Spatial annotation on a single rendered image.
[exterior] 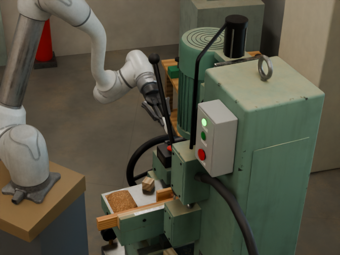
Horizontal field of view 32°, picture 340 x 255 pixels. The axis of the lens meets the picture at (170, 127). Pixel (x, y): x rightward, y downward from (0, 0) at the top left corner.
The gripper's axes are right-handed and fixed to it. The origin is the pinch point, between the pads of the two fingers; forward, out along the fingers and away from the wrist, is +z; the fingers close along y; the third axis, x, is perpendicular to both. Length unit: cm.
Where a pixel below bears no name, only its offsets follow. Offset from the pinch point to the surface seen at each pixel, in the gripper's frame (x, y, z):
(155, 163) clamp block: -13.5, -16.0, 24.8
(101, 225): -22, -44, 48
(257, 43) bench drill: 92, 130, -116
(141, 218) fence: -25, -32, 50
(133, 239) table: -17, -34, 53
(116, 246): 13, -33, 41
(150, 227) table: -20, -29, 52
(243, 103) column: -91, -19, 60
